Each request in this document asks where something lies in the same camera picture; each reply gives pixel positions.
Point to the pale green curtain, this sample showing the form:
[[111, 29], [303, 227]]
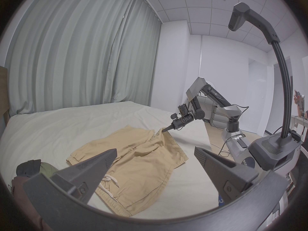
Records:
[[137, 64], [60, 56]]

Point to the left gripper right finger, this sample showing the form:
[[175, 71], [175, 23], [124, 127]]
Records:
[[231, 177]]

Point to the person's hand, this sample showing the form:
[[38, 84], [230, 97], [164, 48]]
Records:
[[298, 97]]

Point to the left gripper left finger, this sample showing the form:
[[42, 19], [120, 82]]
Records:
[[72, 177]]

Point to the bed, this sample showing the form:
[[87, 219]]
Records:
[[72, 121]]

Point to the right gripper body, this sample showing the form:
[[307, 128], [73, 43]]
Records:
[[184, 123]]

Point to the olive green garment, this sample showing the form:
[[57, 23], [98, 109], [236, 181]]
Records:
[[47, 168]]

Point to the tan shorts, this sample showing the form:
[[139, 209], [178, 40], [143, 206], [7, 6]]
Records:
[[139, 157]]

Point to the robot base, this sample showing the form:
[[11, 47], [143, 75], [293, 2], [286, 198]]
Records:
[[234, 150]]

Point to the brown garment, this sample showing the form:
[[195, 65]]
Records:
[[19, 184]]

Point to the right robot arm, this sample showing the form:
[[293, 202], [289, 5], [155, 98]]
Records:
[[196, 88]]

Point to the black garment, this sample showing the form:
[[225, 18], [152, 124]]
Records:
[[27, 168]]

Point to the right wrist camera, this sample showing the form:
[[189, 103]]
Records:
[[173, 116]]

